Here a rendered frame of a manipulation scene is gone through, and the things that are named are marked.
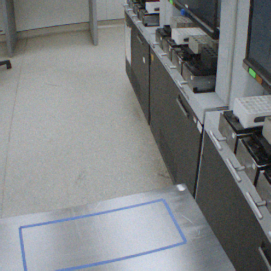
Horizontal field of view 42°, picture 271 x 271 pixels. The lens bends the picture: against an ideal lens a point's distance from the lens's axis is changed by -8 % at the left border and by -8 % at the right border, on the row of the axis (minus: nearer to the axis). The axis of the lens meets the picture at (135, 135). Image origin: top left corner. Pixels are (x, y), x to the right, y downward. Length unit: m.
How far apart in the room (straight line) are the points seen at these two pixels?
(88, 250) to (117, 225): 0.09
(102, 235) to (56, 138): 1.78
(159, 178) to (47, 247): 1.45
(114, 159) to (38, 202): 0.57
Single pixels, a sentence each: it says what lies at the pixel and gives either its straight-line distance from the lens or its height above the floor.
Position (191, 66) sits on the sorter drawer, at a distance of 1.51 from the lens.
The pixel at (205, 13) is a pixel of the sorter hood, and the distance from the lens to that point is 1.48.
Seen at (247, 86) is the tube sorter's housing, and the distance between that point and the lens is 1.24.
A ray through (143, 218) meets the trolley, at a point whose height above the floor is 0.82.
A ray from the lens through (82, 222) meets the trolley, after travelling 0.83.
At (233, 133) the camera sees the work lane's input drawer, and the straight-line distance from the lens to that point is 1.14.
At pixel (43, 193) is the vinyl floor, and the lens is 2.13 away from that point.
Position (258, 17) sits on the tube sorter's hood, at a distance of 1.09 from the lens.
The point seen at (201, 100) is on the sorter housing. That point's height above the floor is 0.73.
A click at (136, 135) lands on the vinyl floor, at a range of 2.50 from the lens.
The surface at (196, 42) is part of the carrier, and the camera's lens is 1.60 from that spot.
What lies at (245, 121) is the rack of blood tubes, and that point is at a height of 0.84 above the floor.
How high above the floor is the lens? 1.43
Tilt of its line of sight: 35 degrees down
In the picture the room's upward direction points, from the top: 1 degrees counter-clockwise
